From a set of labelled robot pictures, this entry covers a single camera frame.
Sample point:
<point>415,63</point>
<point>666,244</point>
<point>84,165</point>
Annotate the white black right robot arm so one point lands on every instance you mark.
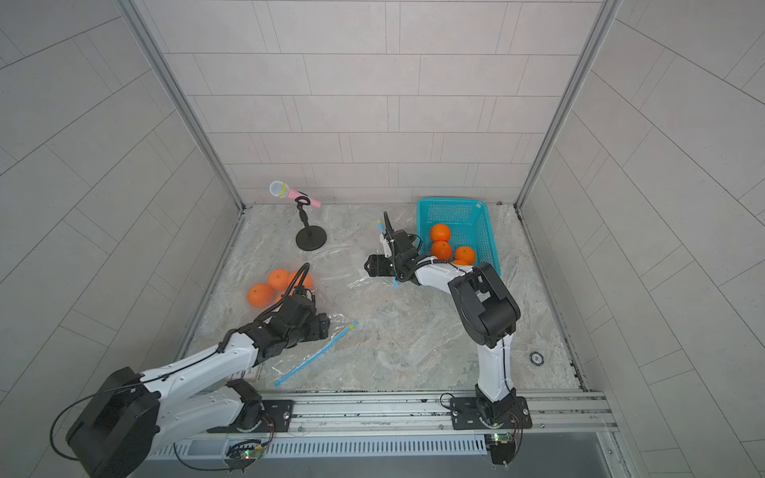
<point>487,311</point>

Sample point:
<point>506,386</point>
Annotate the right green circuit board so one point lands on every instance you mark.
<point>502,448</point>

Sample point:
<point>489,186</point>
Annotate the pink toy microphone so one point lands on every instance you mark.
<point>281,189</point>

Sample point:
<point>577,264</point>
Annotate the black microphone stand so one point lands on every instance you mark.
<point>310,237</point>

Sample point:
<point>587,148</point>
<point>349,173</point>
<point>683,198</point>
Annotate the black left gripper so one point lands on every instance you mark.
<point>320,332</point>

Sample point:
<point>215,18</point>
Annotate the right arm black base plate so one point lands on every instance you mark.
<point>473,413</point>

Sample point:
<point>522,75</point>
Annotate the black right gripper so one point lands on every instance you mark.
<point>383,269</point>

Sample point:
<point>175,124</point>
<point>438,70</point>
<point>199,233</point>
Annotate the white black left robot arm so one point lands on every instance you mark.
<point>134,414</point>

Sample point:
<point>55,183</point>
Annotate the teal plastic perforated basket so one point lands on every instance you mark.
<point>469,223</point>

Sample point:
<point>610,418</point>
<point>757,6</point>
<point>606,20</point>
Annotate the clear zip-top bag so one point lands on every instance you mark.
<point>366,258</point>
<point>275,334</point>

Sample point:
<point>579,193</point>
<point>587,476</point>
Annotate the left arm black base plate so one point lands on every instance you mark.
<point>267,416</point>

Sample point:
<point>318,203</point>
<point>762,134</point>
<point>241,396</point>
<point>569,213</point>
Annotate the green circuit board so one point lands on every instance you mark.
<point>243,454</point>
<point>502,448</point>

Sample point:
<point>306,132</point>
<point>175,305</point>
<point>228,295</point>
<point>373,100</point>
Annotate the aluminium mounting rail frame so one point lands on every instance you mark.
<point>572,431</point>

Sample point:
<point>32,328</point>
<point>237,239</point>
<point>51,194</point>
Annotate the left green circuit board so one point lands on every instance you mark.
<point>243,454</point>

